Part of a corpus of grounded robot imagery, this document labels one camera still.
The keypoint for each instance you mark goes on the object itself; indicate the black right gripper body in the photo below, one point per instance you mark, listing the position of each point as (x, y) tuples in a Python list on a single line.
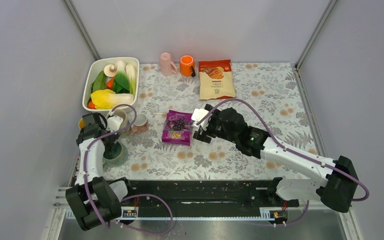
[(215, 129)]

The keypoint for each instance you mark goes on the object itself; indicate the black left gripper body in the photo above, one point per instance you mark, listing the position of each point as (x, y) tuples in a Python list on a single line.
[(109, 142)]

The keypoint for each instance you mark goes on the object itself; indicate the green ceramic mug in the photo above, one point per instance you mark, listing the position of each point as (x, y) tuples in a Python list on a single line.
[(121, 159)]

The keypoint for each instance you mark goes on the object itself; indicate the blue butterfly mug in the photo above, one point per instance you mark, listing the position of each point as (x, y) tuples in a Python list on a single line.
[(81, 124)]

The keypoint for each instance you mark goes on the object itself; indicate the small pink cup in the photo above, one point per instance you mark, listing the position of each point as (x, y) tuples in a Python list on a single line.
[(141, 124)]

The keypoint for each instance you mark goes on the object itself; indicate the pink plastic cup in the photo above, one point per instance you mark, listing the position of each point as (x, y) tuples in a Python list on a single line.
[(167, 65)]

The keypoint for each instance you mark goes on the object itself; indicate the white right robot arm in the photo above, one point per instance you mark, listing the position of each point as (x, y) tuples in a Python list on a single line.
[(333, 182)]

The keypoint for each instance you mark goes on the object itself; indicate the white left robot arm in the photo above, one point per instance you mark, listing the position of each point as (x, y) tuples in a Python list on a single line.
[(93, 200)]

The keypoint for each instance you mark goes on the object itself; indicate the cream ceramic mug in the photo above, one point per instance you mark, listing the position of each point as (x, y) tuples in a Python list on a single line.
[(124, 116)]

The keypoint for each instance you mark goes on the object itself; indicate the orange mug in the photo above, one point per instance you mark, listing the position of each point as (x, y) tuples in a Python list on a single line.
[(187, 66)]

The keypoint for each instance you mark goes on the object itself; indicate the yellow toy vegetable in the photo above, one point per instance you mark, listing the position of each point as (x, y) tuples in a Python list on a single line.
[(107, 99)]

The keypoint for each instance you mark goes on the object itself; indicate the orange chips bag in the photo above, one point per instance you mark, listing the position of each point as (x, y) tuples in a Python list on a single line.
[(216, 80)]

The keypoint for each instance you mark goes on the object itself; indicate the floral table mat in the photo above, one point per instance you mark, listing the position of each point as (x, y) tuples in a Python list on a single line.
[(267, 95)]

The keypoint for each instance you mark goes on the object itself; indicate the purple candy bag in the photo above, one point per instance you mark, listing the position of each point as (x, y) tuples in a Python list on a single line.
[(177, 128)]

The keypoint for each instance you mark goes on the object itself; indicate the orange toy carrot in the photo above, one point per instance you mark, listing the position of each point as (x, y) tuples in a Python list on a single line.
[(110, 84)]

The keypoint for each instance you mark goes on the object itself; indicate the green toy leaf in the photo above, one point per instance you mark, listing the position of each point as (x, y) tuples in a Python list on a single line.
[(99, 82)]

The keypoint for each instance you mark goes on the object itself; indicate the white plastic tub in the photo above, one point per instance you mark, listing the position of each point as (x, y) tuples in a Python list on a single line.
[(95, 69)]

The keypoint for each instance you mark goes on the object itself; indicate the white toy cabbage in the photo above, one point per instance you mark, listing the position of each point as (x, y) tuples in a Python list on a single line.
[(125, 80)]

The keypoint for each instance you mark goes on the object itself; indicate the toy mushroom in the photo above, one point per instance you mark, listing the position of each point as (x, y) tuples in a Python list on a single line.
[(110, 70)]

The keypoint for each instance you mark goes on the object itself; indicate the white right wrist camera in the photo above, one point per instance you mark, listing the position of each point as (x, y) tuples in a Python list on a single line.
[(200, 118)]

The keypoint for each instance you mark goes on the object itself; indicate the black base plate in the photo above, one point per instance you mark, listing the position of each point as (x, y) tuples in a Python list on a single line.
[(200, 199)]

